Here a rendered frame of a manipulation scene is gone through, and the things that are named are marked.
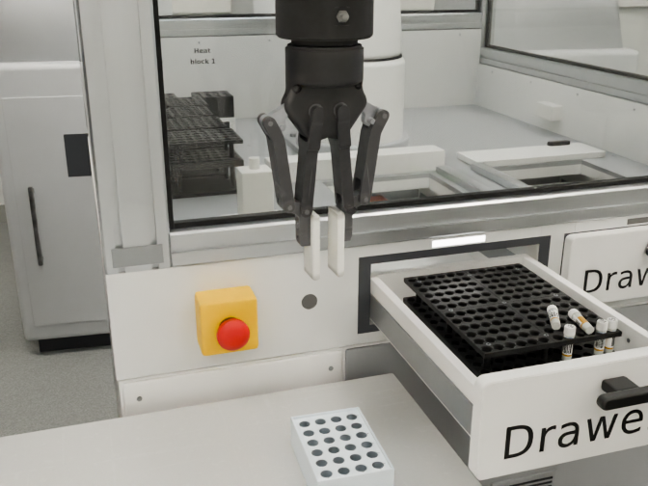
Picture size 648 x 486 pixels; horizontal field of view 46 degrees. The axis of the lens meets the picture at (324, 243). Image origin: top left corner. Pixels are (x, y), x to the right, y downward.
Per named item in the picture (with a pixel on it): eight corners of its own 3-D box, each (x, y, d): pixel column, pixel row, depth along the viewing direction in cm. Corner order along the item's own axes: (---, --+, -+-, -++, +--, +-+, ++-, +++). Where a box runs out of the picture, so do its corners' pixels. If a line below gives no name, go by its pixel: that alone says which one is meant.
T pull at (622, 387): (667, 400, 75) (669, 388, 74) (602, 413, 72) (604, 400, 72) (642, 382, 78) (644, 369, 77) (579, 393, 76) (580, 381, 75)
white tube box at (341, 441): (393, 498, 82) (394, 468, 81) (317, 512, 80) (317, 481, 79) (358, 433, 93) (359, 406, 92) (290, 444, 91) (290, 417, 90)
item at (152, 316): (757, 284, 126) (774, 200, 121) (116, 381, 97) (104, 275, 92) (477, 153, 211) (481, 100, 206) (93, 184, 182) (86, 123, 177)
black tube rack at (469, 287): (614, 380, 90) (622, 331, 88) (480, 405, 85) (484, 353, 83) (515, 304, 110) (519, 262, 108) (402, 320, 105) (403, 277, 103)
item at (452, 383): (692, 413, 84) (701, 364, 82) (482, 455, 77) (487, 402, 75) (505, 278, 120) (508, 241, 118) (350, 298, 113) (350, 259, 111)
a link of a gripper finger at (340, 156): (321, 100, 76) (334, 97, 77) (333, 205, 81) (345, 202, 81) (335, 106, 73) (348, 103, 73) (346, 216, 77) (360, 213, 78)
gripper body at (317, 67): (351, 36, 77) (349, 127, 80) (270, 39, 75) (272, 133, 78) (381, 42, 71) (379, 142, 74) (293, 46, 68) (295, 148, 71)
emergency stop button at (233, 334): (252, 350, 93) (250, 320, 92) (219, 355, 92) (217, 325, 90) (246, 339, 96) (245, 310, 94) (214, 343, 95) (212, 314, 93)
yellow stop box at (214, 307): (260, 352, 96) (258, 299, 94) (202, 360, 94) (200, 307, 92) (252, 334, 101) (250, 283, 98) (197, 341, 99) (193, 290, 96)
